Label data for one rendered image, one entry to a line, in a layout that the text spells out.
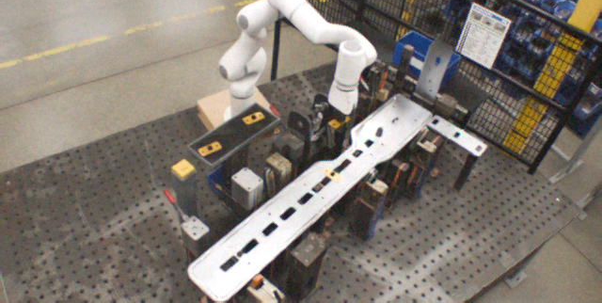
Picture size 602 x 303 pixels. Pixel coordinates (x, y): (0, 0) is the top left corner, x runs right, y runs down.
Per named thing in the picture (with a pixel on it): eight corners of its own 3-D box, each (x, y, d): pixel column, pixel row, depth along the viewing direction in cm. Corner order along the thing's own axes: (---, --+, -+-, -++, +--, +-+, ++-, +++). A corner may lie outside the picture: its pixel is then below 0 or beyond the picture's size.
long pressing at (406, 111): (226, 312, 156) (225, 310, 155) (181, 269, 165) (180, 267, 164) (435, 116, 236) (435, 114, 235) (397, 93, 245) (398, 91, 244)
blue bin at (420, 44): (438, 89, 244) (446, 69, 235) (390, 61, 257) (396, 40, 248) (453, 76, 254) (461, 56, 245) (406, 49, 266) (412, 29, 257)
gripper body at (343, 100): (328, 79, 171) (324, 103, 179) (350, 93, 166) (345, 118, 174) (342, 71, 175) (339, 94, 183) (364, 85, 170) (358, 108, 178)
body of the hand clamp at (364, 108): (356, 152, 253) (370, 102, 228) (345, 146, 256) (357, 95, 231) (362, 147, 256) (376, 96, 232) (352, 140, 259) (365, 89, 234)
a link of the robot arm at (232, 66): (254, 74, 229) (227, 89, 221) (240, 55, 230) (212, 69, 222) (286, 11, 185) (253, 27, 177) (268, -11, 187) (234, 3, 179)
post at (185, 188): (190, 247, 204) (182, 182, 173) (179, 236, 207) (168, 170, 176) (203, 237, 208) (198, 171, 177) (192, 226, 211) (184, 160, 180)
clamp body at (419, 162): (412, 204, 233) (433, 156, 208) (391, 191, 237) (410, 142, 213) (421, 194, 238) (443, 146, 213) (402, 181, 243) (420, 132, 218)
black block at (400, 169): (390, 215, 227) (406, 176, 206) (372, 202, 231) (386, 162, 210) (399, 206, 231) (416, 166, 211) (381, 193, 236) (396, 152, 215)
